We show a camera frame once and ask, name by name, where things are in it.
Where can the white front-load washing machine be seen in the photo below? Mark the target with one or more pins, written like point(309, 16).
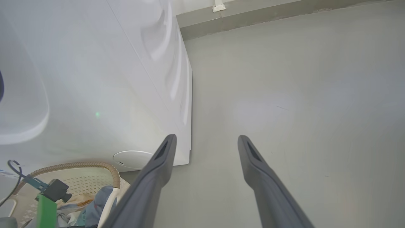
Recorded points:
point(110, 79)

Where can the white metal railing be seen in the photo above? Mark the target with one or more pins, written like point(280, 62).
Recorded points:
point(218, 6)

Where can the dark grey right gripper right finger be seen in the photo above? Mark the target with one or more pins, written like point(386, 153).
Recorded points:
point(272, 196)

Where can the blue cartoon print clothing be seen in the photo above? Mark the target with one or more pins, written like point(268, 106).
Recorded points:
point(96, 205)

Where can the cream perforated laundry basket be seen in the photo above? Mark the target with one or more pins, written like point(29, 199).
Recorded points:
point(88, 179)

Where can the blue energy label sticker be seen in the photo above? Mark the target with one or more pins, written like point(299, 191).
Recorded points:
point(5, 173)

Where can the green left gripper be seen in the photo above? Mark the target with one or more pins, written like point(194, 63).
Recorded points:
point(46, 212)

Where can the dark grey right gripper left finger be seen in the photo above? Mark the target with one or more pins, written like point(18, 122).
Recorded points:
point(144, 193)

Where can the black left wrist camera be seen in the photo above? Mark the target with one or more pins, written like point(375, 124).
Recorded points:
point(57, 190)

